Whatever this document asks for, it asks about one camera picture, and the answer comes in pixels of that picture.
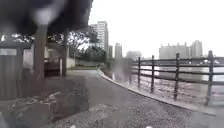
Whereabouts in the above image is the shorter grey tower building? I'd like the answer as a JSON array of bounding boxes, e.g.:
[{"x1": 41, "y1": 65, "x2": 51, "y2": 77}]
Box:
[{"x1": 114, "y1": 42, "x2": 124, "y2": 60}]

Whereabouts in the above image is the group of dark trees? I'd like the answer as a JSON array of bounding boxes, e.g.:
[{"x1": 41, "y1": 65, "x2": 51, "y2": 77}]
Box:
[{"x1": 68, "y1": 29, "x2": 108, "y2": 63}]

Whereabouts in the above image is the tall grey tower building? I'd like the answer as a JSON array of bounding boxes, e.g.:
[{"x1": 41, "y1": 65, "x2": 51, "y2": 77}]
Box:
[{"x1": 89, "y1": 20, "x2": 110, "y2": 53}]

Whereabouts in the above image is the grey pebble path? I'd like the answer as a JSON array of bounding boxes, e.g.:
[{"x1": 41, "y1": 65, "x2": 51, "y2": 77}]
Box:
[{"x1": 49, "y1": 68, "x2": 224, "y2": 128}]

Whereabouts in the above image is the pale concrete kerb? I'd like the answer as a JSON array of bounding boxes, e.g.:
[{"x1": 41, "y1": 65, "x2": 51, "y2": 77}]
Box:
[{"x1": 95, "y1": 68, "x2": 224, "y2": 117}]

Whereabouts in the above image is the shelter with posts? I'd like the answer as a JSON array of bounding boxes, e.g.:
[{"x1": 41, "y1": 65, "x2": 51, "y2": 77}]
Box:
[{"x1": 43, "y1": 28, "x2": 77, "y2": 78}]

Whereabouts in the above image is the row of distant buildings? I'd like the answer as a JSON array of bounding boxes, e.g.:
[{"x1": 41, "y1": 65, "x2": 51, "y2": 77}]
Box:
[{"x1": 125, "y1": 39, "x2": 224, "y2": 62}]

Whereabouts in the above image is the thick trunked tree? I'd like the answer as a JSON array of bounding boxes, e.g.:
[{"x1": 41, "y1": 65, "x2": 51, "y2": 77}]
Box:
[{"x1": 0, "y1": 0, "x2": 95, "y2": 82}]

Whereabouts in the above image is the grey water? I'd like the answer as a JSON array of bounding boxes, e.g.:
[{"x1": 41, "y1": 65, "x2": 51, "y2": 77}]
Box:
[{"x1": 112, "y1": 63, "x2": 224, "y2": 105}]

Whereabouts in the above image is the bare earth with roots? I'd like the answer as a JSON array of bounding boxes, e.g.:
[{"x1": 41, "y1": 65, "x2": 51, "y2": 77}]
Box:
[{"x1": 0, "y1": 75, "x2": 92, "y2": 128}]

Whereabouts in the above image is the dark post and rail fence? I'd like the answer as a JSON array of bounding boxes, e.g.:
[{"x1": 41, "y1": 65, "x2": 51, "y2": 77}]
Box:
[{"x1": 128, "y1": 49, "x2": 224, "y2": 108}]

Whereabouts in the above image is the dark wooden wall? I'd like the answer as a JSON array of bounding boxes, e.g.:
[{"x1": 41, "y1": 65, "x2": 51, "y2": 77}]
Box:
[{"x1": 0, "y1": 41, "x2": 35, "y2": 100}]

